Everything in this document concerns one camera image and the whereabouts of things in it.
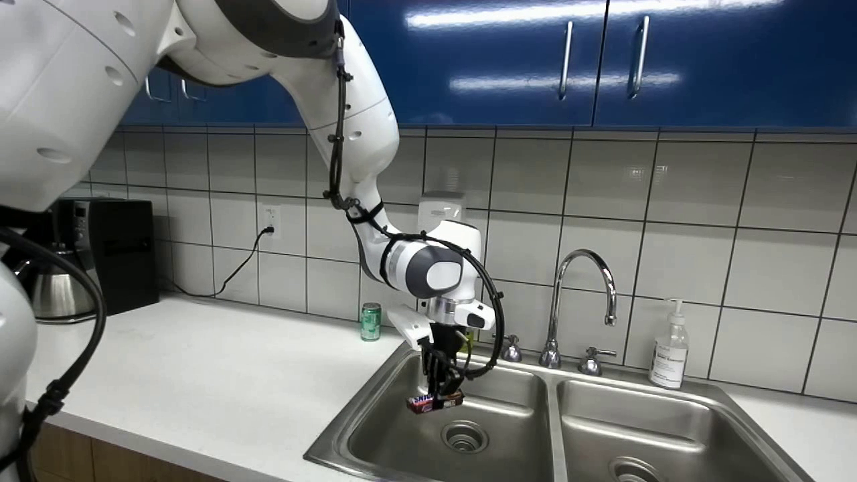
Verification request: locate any left silver cabinet handle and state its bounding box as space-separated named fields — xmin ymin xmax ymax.
xmin=557 ymin=21 xmax=575 ymax=101

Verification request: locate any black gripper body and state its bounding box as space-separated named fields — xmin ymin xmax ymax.
xmin=417 ymin=325 xmax=462 ymax=393

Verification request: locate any left blue cabinet door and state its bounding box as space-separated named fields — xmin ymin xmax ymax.
xmin=119 ymin=0 xmax=607 ymax=128

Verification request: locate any left chrome faucet handle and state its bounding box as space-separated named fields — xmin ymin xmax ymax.
xmin=501 ymin=335 xmax=522 ymax=362

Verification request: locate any silver cabinet handle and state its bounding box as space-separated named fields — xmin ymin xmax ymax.
xmin=557 ymin=21 xmax=575 ymax=101
xmin=629 ymin=15 xmax=651 ymax=100

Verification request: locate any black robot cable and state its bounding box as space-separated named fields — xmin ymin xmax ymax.
xmin=320 ymin=15 xmax=509 ymax=379

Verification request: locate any white wall soap dispenser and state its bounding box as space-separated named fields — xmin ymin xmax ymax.
xmin=417 ymin=197 xmax=466 ymax=230

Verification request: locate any silver kettle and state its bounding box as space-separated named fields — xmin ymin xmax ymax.
xmin=15 ymin=259 xmax=97 ymax=321

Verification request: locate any black coffee maker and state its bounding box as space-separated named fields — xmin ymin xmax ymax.
xmin=59 ymin=197 xmax=157 ymax=313

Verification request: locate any black power cord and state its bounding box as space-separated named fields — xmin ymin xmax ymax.
xmin=163 ymin=226 xmax=277 ymax=303

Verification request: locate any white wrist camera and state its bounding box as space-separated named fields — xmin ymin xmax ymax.
xmin=454 ymin=301 xmax=496 ymax=330

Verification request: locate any clear pump soap bottle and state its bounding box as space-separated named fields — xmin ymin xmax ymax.
xmin=647 ymin=303 xmax=688 ymax=389

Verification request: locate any chrome gooseneck faucet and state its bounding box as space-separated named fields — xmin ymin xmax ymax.
xmin=538 ymin=250 xmax=619 ymax=370

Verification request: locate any green drink can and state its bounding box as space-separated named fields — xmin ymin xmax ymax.
xmin=358 ymin=303 xmax=382 ymax=342

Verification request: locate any chrome faucet handle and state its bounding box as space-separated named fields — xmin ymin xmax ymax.
xmin=501 ymin=335 xmax=522 ymax=362
xmin=579 ymin=345 xmax=601 ymax=374

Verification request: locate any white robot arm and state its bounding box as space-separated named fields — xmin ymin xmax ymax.
xmin=0 ymin=0 xmax=480 ymax=412

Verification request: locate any blue cabinet door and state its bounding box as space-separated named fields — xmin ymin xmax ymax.
xmin=593 ymin=0 xmax=857 ymax=130
xmin=119 ymin=0 xmax=607 ymax=128

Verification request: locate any white wall outlet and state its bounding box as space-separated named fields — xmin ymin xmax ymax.
xmin=260 ymin=203 xmax=281 ymax=243

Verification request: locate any right silver cabinet handle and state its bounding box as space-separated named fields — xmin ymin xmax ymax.
xmin=629 ymin=15 xmax=651 ymax=100

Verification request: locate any stainless steel double sink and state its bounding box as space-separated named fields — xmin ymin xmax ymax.
xmin=305 ymin=345 xmax=813 ymax=482

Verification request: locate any right chrome faucet handle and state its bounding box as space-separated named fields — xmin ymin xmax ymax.
xmin=579 ymin=345 xmax=601 ymax=374

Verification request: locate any brown snickers candy bar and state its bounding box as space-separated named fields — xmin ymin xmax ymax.
xmin=405 ymin=390 xmax=462 ymax=414

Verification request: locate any right blue cabinet door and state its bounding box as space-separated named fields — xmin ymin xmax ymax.
xmin=593 ymin=0 xmax=857 ymax=130

